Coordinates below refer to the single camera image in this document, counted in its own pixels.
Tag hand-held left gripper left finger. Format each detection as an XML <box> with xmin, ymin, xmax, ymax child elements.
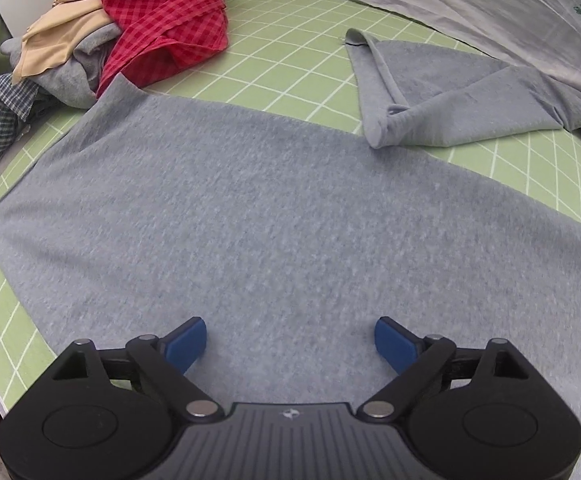
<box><xmin>50</xmin><ymin>316</ymin><xmax>222</xmax><ymax>420</ymax></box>

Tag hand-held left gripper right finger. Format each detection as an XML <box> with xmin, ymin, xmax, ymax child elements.
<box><xmin>358</xmin><ymin>316</ymin><xmax>531</xmax><ymax>420</ymax></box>

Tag grey sweatpants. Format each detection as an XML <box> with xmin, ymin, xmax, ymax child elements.
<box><xmin>0</xmin><ymin>27</ymin><xmax>581</xmax><ymax>480</ymax></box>

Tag grey crumpled garment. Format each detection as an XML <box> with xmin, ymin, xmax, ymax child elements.
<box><xmin>0</xmin><ymin>27</ymin><xmax>121</xmax><ymax>110</ymax></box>

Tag blue plaid shirt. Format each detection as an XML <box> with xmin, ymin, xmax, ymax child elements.
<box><xmin>0</xmin><ymin>72</ymin><xmax>64</xmax><ymax>168</ymax></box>

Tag green grid mat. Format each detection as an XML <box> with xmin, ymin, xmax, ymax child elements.
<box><xmin>0</xmin><ymin>0</ymin><xmax>581</xmax><ymax>418</ymax></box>

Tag red checked garment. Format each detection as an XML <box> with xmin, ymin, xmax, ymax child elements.
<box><xmin>95</xmin><ymin>0</ymin><xmax>230</xmax><ymax>99</ymax></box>

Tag beige garment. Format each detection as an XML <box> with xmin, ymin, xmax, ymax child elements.
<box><xmin>11</xmin><ymin>0</ymin><xmax>121</xmax><ymax>85</ymax></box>

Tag grey printed bedsheet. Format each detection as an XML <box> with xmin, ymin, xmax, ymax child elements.
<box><xmin>220</xmin><ymin>0</ymin><xmax>581</xmax><ymax>176</ymax></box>

